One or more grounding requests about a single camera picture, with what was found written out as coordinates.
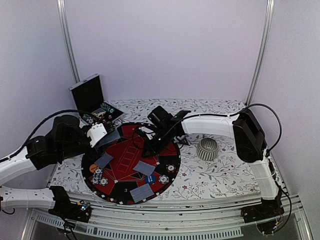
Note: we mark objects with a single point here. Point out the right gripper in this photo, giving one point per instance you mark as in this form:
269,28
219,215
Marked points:
153,150

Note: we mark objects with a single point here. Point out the blue playing card deck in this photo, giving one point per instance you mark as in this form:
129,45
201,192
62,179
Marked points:
111,137

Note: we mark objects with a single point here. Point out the playing card being dealt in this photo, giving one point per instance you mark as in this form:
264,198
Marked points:
144,168

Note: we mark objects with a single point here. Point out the blue white chip stack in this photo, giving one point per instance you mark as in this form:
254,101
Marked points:
163,179

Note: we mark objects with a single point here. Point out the spread blue chips pile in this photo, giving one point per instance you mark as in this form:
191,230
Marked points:
97,176

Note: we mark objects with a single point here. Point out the single blue white chip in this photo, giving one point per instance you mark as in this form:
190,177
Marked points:
103,181

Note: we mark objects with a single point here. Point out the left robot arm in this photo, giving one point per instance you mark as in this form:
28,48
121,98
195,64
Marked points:
56,138

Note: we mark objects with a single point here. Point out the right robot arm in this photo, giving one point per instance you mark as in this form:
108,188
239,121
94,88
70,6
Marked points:
250,145

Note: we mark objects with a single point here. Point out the chip row in case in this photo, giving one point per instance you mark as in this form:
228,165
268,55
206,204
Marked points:
107,108
88,119

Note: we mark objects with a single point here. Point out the boxed card deck in case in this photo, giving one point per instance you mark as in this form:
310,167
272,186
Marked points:
99,112

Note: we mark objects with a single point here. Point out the blue small blind button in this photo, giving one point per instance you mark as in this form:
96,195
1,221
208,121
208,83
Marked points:
151,179

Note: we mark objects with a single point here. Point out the black triangular all-in button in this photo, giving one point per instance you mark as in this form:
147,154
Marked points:
182,140

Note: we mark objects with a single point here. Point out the aluminium poker chip case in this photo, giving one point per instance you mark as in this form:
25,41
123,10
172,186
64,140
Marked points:
88,96

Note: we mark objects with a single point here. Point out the round red black poker mat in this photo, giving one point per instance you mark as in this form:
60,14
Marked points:
126,153

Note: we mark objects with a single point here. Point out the orange big blind button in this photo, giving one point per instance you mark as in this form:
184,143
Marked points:
93,168

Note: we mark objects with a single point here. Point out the floral table cover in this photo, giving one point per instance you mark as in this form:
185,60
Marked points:
224,177

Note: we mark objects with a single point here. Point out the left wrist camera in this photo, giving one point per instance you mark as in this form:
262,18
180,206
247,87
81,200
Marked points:
95,133

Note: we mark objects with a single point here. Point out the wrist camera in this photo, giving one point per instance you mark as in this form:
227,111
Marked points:
95,133
145,132

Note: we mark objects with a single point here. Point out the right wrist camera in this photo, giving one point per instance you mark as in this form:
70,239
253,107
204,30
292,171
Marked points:
145,132

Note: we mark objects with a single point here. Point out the aluminium front rail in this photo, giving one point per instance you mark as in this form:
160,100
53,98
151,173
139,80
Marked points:
200,219

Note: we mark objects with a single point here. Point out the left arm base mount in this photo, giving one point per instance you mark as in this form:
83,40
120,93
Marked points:
66,210

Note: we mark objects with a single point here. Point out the left aluminium post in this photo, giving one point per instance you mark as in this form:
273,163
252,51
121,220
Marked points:
62,13

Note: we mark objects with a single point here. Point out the aluminium post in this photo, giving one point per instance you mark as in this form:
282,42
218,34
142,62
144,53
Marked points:
62,13
267,25

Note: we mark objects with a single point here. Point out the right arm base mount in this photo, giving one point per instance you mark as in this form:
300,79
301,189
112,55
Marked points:
259,212

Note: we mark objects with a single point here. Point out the right aluminium post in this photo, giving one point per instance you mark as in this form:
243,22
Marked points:
267,25

